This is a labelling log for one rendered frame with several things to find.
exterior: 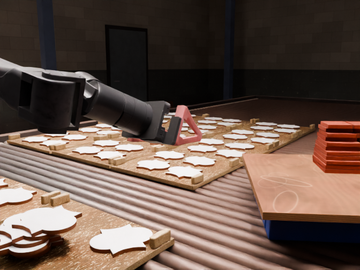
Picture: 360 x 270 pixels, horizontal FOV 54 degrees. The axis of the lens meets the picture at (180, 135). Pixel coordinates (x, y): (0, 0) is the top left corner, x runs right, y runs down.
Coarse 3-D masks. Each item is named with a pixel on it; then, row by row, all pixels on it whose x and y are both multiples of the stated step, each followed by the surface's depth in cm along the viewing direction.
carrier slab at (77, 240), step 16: (64, 208) 101; (80, 208) 101; (0, 224) 91; (80, 224) 91; (96, 224) 91; (112, 224) 91; (64, 240) 83; (80, 240) 83; (0, 256) 76; (48, 256) 76; (64, 256) 76; (80, 256) 76; (96, 256) 76; (128, 256) 76; (144, 256) 76
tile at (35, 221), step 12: (24, 216) 79; (36, 216) 79; (48, 216) 79; (60, 216) 79; (72, 216) 79; (24, 228) 74; (36, 228) 73; (48, 228) 73; (60, 228) 73; (72, 228) 75
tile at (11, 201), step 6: (0, 192) 111; (6, 192) 111; (12, 192) 111; (18, 192) 111; (24, 192) 111; (30, 192) 111; (36, 192) 112; (0, 198) 106; (6, 198) 106; (12, 198) 106; (18, 198) 106; (24, 198) 106; (30, 198) 106; (0, 204) 101; (6, 204) 103; (12, 204) 103; (18, 204) 104
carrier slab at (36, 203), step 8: (0, 176) 130; (8, 184) 121; (16, 184) 121; (24, 184) 121; (40, 192) 114; (32, 200) 107; (40, 200) 107; (0, 208) 101; (8, 208) 101; (16, 208) 101; (24, 208) 101; (32, 208) 101; (0, 216) 95; (8, 216) 95
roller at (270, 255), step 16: (32, 176) 137; (80, 192) 119; (128, 208) 106; (176, 224) 95; (192, 224) 94; (208, 240) 89; (224, 240) 87; (240, 240) 86; (256, 256) 81; (272, 256) 79; (288, 256) 79
